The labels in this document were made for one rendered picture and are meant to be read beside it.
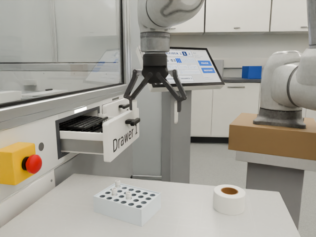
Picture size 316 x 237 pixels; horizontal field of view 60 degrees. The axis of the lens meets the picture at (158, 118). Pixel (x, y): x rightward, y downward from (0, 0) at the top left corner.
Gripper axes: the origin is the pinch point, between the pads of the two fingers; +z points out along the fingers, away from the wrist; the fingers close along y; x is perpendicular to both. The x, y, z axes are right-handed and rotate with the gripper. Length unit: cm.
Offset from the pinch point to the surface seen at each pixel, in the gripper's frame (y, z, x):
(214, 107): -16, 39, -294
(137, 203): -3.8, 11.7, 33.4
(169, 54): 11, -24, -88
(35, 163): 16.8, 3.2, 37.0
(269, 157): -38.7, 16.0, -17.8
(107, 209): 2.6, 13.6, 33.7
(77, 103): 23.9, -4.8, 5.3
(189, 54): 0, -24, -98
